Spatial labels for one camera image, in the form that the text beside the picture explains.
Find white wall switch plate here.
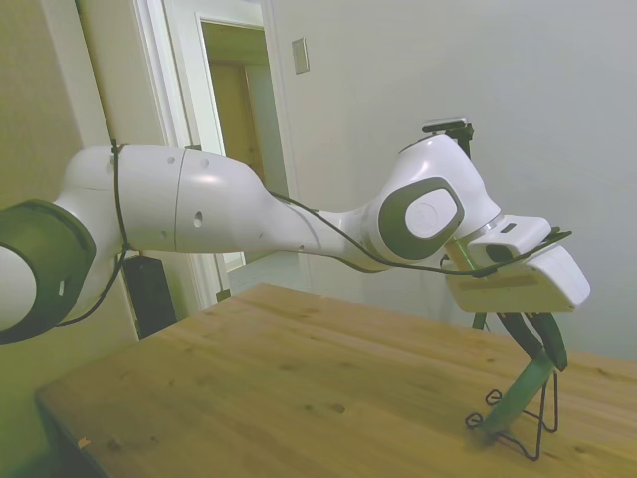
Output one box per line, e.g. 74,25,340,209
290,37,312,77

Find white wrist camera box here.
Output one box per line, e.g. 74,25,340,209
469,214,573,266

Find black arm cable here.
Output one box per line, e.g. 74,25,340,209
55,140,573,328

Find brown wooden door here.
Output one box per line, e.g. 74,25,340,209
207,59,266,181

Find black wire plate rack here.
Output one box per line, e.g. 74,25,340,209
465,368,559,460

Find green plate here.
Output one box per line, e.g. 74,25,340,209
480,348,554,440

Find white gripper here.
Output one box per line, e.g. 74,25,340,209
444,247,592,372

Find white door frame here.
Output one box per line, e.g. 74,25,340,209
131,0,315,313

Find black box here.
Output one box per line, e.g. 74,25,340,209
122,255,179,342

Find black exterior camera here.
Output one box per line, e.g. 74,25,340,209
421,115,472,135

